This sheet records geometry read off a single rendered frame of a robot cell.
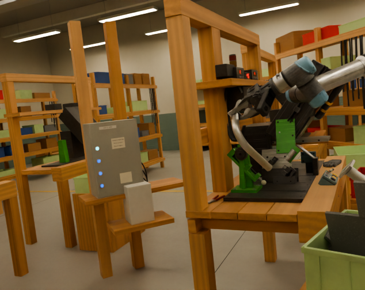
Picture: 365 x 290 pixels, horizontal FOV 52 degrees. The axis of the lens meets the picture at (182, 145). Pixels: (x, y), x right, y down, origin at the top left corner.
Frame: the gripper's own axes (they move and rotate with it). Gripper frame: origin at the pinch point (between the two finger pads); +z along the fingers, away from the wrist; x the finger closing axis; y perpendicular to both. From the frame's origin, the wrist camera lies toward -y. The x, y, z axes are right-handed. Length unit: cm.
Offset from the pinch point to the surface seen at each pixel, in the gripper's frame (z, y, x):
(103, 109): 355, 460, -80
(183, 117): 28.9, 23.8, 3.0
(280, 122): 6, 63, -56
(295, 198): 9, 4, -60
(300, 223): 7, -17, -54
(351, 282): -16, -69, -26
